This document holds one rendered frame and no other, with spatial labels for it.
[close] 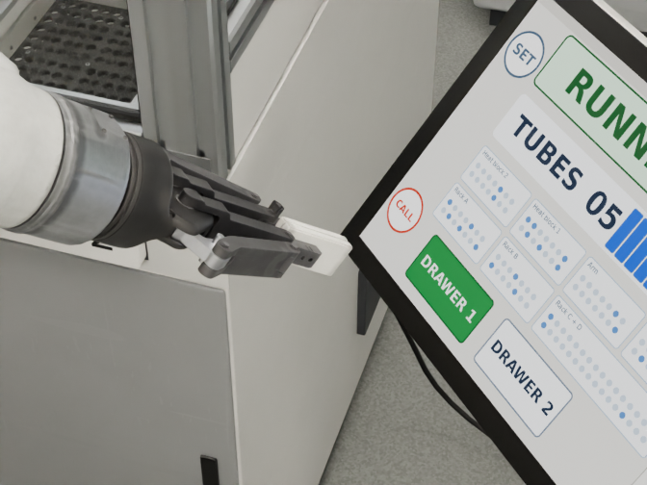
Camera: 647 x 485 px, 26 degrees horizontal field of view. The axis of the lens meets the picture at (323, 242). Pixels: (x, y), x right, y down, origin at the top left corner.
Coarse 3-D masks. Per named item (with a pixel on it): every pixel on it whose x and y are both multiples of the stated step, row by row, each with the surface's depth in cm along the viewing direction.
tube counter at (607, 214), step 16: (608, 176) 109; (592, 192) 110; (608, 192) 108; (624, 192) 108; (592, 208) 109; (608, 208) 108; (624, 208) 107; (640, 208) 106; (592, 224) 109; (608, 224) 108; (624, 224) 107; (640, 224) 106; (608, 240) 108; (624, 240) 107; (640, 240) 106; (624, 256) 106; (640, 256) 105; (640, 272) 105; (640, 288) 105
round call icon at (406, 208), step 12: (408, 180) 123; (396, 192) 124; (408, 192) 123; (420, 192) 122; (396, 204) 123; (408, 204) 122; (420, 204) 121; (384, 216) 124; (396, 216) 123; (408, 216) 122; (420, 216) 121; (396, 228) 123; (408, 228) 122
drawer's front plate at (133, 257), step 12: (0, 228) 147; (24, 240) 147; (36, 240) 147; (72, 252) 146; (84, 252) 146; (96, 252) 145; (108, 252) 145; (120, 252) 144; (132, 252) 143; (144, 252) 145; (120, 264) 145; (132, 264) 145
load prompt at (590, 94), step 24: (576, 48) 114; (552, 72) 115; (576, 72) 113; (600, 72) 111; (552, 96) 114; (576, 96) 113; (600, 96) 111; (624, 96) 109; (576, 120) 112; (600, 120) 110; (624, 120) 109; (600, 144) 110; (624, 144) 108; (624, 168) 108
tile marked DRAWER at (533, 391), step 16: (496, 336) 113; (512, 336) 112; (480, 352) 114; (496, 352) 113; (512, 352) 112; (528, 352) 110; (480, 368) 113; (496, 368) 112; (512, 368) 111; (528, 368) 110; (544, 368) 109; (496, 384) 112; (512, 384) 111; (528, 384) 110; (544, 384) 109; (560, 384) 108; (512, 400) 111; (528, 400) 110; (544, 400) 109; (560, 400) 108; (528, 416) 109; (544, 416) 108
